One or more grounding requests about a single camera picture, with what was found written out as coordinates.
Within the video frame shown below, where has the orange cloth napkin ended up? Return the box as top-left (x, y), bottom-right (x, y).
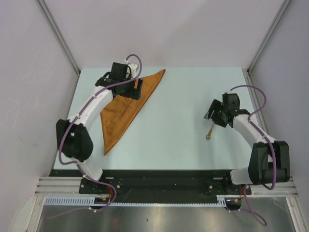
top-left (100, 69), bottom-right (166, 156)

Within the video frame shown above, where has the gold fork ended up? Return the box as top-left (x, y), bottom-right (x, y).
top-left (205, 122), bottom-right (215, 140)

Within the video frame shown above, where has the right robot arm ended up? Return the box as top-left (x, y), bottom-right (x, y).
top-left (204, 93), bottom-right (290, 194)

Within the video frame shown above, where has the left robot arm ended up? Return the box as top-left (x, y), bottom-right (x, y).
top-left (56, 60), bottom-right (143, 193)

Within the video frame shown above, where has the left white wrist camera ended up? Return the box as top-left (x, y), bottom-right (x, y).
top-left (125, 60), bottom-right (139, 79)

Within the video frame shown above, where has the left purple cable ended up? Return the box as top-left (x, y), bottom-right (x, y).
top-left (45, 54), bottom-right (143, 219)

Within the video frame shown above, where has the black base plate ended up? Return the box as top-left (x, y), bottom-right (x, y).
top-left (49, 168), bottom-right (253, 210)

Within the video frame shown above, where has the white slotted cable duct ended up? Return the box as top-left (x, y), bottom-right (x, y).
top-left (44, 195), bottom-right (229, 206)

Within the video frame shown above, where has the aluminium frame rail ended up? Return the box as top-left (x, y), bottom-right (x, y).
top-left (35, 177), bottom-right (82, 196)

